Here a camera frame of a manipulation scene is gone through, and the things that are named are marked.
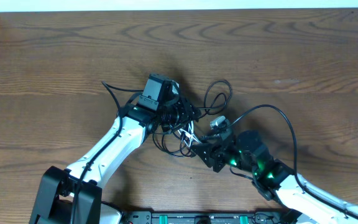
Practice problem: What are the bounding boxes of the white usb cable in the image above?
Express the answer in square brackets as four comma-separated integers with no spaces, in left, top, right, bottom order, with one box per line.
[178,120,203,149]

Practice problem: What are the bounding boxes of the black usb cable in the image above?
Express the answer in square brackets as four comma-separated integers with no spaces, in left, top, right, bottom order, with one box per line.
[152,79,233,158]

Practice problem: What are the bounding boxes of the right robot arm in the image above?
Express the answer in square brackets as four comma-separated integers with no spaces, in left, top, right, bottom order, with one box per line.
[191,131,358,223]

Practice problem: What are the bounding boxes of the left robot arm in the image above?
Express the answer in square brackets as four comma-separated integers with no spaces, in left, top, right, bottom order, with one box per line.
[29,73,201,224]

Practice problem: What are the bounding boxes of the white back board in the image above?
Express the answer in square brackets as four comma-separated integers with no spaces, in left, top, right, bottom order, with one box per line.
[0,0,358,12]

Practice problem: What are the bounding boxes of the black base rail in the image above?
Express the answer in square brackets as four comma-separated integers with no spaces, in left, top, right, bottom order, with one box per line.
[119,211,296,224]

